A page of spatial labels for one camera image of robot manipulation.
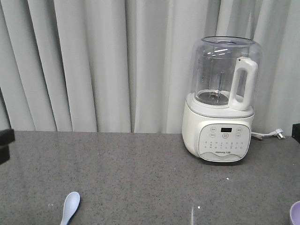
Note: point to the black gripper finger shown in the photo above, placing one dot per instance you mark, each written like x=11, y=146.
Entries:
x=7, y=136
x=296, y=132
x=4, y=154

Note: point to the purple plastic bowl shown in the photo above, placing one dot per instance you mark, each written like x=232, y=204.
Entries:
x=294, y=214

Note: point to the light blue plastic spoon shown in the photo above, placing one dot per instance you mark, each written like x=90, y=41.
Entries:
x=70, y=207

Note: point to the white blender with clear jug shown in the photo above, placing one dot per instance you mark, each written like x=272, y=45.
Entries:
x=219, y=110

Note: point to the grey pleated curtain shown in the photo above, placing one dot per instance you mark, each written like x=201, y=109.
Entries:
x=126, y=65

